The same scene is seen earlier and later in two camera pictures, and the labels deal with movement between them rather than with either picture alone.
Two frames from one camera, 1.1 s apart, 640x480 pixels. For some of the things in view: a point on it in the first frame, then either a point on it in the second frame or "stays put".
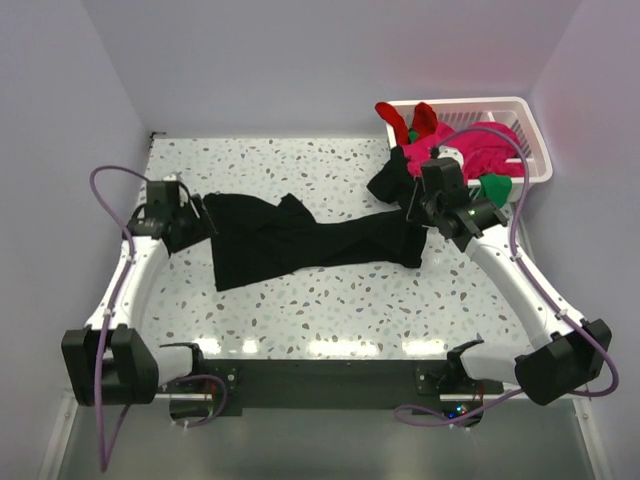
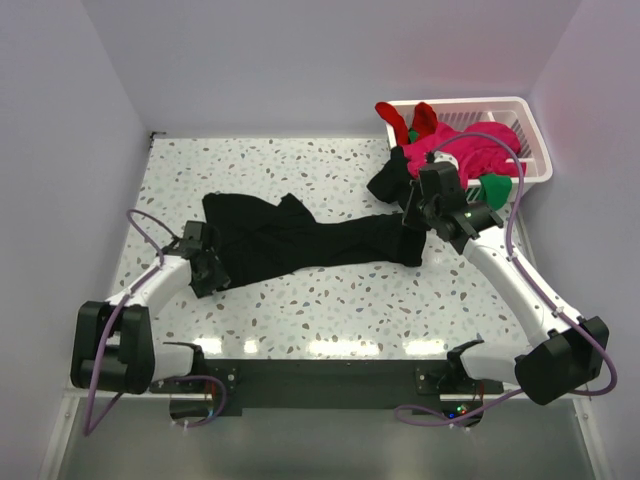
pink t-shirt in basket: (484, 148) stays put
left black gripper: (203, 229) → (219, 277)
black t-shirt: (256, 238) stays put
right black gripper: (414, 213) stays put
